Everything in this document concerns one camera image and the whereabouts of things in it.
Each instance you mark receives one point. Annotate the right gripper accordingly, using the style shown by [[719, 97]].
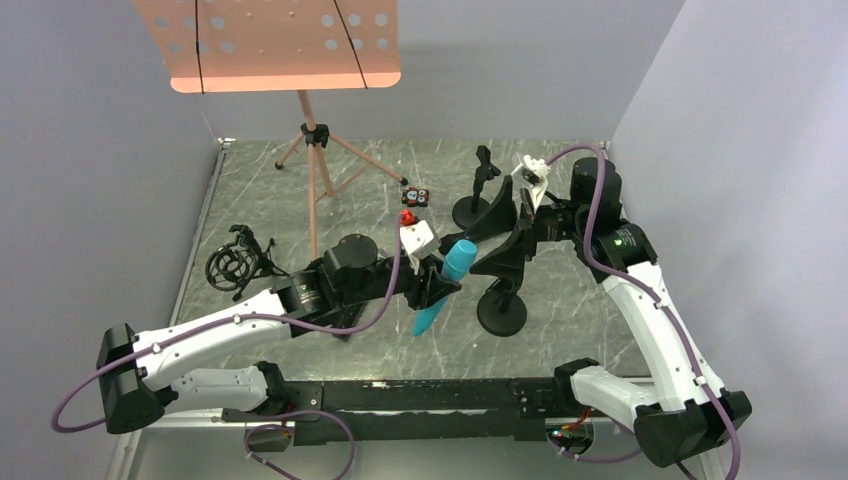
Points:
[[525, 229]]

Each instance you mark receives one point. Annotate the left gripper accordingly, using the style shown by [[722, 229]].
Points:
[[431, 285]]

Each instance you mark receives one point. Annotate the blue microphone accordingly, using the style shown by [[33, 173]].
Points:
[[456, 265]]

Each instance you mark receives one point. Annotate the black round-base mic stand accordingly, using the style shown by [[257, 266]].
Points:
[[500, 311]]

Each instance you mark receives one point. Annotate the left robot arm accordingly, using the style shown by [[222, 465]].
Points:
[[149, 374]]

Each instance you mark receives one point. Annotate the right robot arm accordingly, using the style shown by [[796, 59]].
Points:
[[688, 411]]

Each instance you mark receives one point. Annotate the black tall mic stand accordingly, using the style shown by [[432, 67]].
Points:
[[469, 208]]

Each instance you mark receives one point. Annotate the pink music stand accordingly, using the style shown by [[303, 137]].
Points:
[[212, 47]]

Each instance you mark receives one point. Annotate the black microphone orange tip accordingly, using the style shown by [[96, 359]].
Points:
[[449, 240]]

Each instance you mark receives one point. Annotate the small red black cube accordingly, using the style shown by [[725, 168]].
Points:
[[415, 197]]

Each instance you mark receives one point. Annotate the black microphone silver grille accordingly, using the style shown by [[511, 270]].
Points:
[[346, 317]]

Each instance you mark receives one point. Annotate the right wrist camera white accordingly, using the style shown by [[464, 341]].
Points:
[[535, 173]]

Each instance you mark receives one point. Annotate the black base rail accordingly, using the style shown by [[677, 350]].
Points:
[[523, 409]]

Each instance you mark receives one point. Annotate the black shock mount tripod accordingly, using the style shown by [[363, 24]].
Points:
[[231, 267]]

